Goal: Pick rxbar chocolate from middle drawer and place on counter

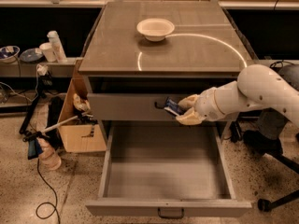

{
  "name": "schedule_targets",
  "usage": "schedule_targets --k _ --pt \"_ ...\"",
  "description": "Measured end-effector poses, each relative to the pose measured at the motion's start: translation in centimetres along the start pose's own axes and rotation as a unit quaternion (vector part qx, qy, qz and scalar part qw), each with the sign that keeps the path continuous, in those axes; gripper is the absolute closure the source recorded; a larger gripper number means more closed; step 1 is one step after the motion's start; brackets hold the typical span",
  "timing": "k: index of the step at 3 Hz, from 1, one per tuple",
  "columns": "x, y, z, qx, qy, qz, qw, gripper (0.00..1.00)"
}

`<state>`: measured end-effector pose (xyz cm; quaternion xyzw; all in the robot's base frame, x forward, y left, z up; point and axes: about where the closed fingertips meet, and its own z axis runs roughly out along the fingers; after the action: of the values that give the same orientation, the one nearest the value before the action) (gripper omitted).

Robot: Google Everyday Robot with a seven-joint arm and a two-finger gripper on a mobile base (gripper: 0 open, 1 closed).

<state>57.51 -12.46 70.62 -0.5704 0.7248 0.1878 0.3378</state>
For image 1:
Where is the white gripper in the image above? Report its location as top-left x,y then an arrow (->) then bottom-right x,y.
176,87 -> 224,125

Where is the grabber tool with blue handle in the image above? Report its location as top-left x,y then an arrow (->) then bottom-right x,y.
22,111 -> 93,160

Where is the white cylindrical can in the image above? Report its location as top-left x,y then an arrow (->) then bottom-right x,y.
47,31 -> 67,63

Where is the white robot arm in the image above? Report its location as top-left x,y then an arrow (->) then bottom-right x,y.
176,64 -> 299,126

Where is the white paper bowl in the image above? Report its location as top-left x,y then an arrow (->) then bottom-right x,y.
136,19 -> 175,42

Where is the white paper cup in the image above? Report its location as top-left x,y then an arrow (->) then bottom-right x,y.
39,42 -> 56,63

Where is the white power adapter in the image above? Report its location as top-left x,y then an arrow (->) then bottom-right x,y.
36,64 -> 48,76

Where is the blue plate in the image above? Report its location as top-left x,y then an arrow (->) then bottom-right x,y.
20,48 -> 44,63

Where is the black shoe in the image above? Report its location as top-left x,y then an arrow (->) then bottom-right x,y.
243,130 -> 283,155

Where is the grey drawer cabinet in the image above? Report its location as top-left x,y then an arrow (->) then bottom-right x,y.
78,0 -> 260,133

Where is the closed grey top drawer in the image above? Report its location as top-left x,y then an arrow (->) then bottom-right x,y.
87,92 -> 248,122

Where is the black office chair base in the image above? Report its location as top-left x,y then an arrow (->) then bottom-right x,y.
257,149 -> 299,213

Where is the blue patterned bowl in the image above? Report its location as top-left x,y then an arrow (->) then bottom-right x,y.
0,46 -> 20,63

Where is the person leg in jeans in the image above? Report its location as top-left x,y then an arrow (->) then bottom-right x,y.
255,64 -> 299,141

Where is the clear plastic bottle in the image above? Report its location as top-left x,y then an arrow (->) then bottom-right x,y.
37,138 -> 62,171

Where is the black floor cable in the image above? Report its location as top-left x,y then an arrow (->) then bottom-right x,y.
35,158 -> 62,224

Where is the crumpled paper in box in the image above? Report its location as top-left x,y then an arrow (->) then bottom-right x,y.
73,93 -> 90,112

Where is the dark blue rxbar wrapper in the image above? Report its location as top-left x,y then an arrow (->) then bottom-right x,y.
164,98 -> 185,117

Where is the open grey middle drawer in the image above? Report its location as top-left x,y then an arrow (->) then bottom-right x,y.
86,121 -> 251,219

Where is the cardboard box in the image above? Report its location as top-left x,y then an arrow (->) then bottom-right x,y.
58,60 -> 107,153

